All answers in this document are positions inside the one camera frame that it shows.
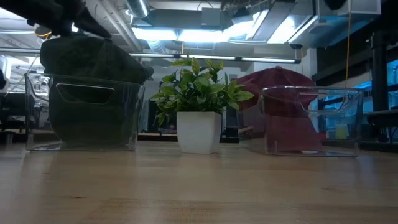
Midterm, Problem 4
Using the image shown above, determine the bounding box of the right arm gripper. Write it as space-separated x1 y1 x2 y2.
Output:
324 0 348 11

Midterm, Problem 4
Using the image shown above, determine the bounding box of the yellow-green cup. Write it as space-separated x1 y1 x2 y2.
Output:
335 124 348 140

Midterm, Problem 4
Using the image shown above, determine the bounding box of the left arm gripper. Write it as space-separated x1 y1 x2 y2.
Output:
0 0 112 39

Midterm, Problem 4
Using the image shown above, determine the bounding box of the yellow hanging cable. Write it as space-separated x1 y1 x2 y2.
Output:
344 0 353 88

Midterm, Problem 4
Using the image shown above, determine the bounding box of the silver ventilation duct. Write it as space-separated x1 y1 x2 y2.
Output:
126 0 150 19

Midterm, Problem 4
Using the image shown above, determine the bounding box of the long ceiling light bar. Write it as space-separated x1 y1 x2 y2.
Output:
0 47 302 65

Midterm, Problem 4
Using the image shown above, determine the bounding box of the ceiling cable reel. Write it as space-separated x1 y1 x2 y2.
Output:
34 24 53 40

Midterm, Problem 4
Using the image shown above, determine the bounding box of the dark side desk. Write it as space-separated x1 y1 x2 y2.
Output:
363 108 398 153

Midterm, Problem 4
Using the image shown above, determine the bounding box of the green artificial plant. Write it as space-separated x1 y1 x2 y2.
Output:
151 57 255 127

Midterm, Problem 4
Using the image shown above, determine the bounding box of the maroon baseball cap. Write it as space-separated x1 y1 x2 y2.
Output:
264 96 324 153
234 66 317 110

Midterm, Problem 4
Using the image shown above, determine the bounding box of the white square plant pot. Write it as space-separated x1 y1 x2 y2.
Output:
176 111 223 155

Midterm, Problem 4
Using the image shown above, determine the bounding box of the black pillar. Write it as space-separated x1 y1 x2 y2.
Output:
371 29 389 113

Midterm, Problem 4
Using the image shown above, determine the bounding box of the clear plastic bin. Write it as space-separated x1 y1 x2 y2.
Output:
24 72 146 152
238 86 364 157

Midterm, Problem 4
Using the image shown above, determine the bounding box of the grey ceiling box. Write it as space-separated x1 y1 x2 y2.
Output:
201 7 223 27

